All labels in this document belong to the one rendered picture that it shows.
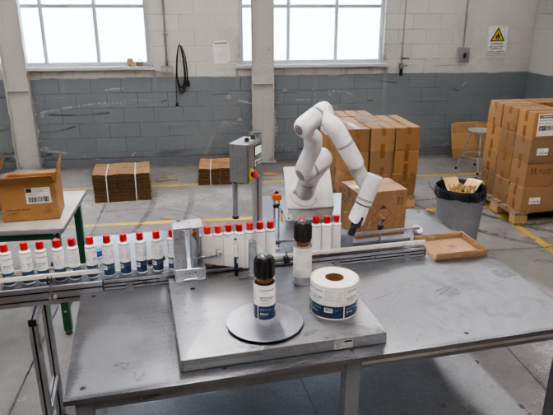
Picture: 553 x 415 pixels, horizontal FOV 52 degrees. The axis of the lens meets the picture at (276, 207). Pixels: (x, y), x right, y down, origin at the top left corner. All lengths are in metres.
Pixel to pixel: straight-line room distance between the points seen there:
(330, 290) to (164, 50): 6.04
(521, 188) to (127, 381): 4.78
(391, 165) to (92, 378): 4.60
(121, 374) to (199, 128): 6.15
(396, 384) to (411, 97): 5.93
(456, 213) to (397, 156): 1.37
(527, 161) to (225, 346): 4.42
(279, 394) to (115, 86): 5.78
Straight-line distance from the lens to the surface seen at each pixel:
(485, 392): 3.24
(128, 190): 6.68
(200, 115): 8.05
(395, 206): 3.27
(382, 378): 3.21
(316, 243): 2.90
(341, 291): 2.31
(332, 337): 2.26
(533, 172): 6.14
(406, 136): 6.21
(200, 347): 2.21
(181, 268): 2.66
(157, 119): 8.08
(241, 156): 2.69
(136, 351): 2.32
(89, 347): 2.39
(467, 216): 5.11
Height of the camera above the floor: 2.07
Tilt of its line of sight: 19 degrees down
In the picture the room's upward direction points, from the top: straight up
